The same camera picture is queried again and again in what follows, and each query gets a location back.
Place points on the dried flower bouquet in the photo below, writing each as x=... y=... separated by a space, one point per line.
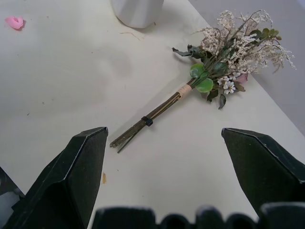
x=209 y=71

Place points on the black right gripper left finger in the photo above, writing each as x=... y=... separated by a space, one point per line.
x=71 y=176

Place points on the white ribbed vase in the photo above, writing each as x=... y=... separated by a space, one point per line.
x=137 y=12

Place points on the pink flower petal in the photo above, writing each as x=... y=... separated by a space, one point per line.
x=15 y=22

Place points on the small dry twig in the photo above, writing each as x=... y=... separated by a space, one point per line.
x=131 y=34

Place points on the small tan stem chip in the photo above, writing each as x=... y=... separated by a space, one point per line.
x=104 y=178

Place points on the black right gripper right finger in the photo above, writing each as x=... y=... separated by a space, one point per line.
x=262 y=167

